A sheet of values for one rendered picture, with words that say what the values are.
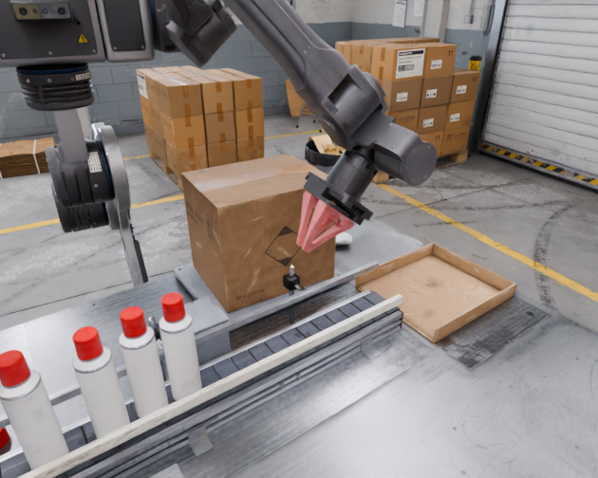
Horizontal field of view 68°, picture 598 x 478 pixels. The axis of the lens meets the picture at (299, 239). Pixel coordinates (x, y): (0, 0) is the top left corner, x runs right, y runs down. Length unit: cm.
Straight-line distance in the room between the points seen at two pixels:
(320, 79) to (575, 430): 73
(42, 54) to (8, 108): 497
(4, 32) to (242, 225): 56
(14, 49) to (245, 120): 313
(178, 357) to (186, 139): 323
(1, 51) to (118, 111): 505
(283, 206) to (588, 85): 389
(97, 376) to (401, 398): 53
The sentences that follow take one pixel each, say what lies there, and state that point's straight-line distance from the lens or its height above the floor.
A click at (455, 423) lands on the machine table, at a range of 89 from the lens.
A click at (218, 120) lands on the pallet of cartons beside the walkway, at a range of 395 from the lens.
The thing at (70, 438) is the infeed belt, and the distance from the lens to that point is 84.
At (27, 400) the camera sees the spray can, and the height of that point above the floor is 103.
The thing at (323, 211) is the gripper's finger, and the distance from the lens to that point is 60.
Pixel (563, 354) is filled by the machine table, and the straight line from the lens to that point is 111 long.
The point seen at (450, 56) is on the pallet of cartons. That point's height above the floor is 105.
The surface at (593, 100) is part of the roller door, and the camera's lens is 460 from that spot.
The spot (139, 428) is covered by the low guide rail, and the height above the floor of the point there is 91.
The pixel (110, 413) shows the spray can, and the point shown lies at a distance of 76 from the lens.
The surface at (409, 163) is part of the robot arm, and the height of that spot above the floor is 131.
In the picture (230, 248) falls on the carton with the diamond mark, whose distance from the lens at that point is 96.
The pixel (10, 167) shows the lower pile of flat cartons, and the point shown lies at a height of 10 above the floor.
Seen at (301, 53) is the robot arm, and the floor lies 143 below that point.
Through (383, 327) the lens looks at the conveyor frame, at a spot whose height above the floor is 86.
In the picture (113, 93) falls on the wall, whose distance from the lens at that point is 602.
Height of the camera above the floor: 149
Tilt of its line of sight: 29 degrees down
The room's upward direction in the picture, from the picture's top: straight up
